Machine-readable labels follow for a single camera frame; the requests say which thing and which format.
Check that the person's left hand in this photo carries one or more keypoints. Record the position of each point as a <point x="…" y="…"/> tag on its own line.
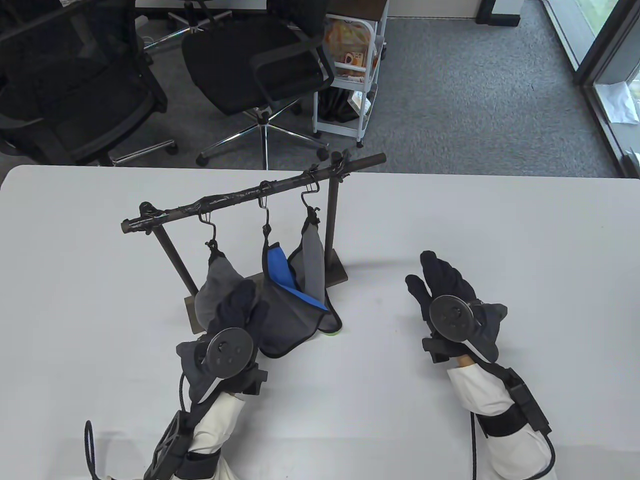
<point x="240" y="307"/>

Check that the person's right forearm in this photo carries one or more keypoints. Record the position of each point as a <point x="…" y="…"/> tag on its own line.
<point x="480" y="395"/>

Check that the black wrist camera unit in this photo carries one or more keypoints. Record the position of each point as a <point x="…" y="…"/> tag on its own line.
<point x="167" y="447"/>
<point x="531" y="407"/>

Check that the orange snack bag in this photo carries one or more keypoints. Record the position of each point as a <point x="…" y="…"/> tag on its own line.
<point x="345" y="37"/>

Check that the black metal s-hook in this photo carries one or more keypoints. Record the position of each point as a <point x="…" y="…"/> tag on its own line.
<point x="303" y="197"/>
<point x="266" y="212"/>
<point x="214" y="232"/>

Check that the black mesh office chair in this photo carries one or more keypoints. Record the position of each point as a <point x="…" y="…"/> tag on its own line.
<point x="75" y="90"/>

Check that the black window frame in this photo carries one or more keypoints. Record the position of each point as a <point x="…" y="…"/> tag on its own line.
<point x="607" y="45"/>

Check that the white sheet of paper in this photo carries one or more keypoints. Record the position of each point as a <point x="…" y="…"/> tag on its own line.
<point x="620" y="102"/>

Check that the chrome chair base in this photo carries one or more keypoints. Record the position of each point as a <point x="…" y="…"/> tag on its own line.
<point x="175" y="36"/>

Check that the white rolling cart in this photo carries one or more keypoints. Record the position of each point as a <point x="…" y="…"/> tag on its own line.
<point x="370" y="95"/>

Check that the black desk leg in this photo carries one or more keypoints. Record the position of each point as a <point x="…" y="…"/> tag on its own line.
<point x="497" y="15"/>

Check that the grey tracking controller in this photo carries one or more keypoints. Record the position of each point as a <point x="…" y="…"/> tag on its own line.
<point x="227" y="350"/>
<point x="452" y="317"/>

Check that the black bag in cart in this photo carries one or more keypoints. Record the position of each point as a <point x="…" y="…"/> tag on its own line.
<point x="335" y="105"/>

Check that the person's right hand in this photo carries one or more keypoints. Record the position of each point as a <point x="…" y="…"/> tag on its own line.
<point x="442" y="280"/>

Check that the dark hanging rack stand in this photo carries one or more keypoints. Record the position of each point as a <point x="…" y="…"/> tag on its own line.
<point x="172" y="255"/>

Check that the black office chair with armrest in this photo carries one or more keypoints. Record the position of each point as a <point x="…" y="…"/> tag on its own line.
<point x="235" y="65"/>

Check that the grey and blue hand towel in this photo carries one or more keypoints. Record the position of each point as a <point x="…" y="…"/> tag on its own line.
<point x="285" y="320"/>

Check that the person's left forearm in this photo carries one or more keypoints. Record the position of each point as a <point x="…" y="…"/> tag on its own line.
<point x="215" y="425"/>

